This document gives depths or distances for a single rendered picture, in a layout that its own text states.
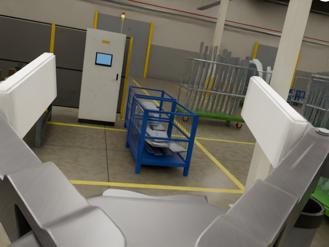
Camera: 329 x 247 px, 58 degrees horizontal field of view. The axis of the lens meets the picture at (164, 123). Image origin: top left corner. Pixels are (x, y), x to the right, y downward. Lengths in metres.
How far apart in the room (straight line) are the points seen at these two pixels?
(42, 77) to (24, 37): 7.29
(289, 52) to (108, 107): 4.24
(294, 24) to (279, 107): 3.34
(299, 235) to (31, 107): 2.55
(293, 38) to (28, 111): 3.39
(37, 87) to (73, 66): 7.16
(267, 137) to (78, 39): 7.18
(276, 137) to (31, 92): 0.13
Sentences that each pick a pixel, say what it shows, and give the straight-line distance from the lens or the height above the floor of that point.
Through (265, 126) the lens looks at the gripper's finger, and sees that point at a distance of 0.18.
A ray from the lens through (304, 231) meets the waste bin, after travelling 2.65.
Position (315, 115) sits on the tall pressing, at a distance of 10.52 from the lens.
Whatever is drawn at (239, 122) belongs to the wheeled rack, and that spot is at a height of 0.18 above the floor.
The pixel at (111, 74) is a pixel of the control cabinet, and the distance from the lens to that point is 6.52.
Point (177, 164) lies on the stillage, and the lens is 4.43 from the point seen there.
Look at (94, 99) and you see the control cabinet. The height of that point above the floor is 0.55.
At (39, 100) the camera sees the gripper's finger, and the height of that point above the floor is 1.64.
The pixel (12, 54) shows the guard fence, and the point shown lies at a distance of 7.54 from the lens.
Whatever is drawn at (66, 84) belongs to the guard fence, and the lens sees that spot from 7.39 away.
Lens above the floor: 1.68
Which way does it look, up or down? 12 degrees down
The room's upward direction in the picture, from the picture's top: 10 degrees clockwise
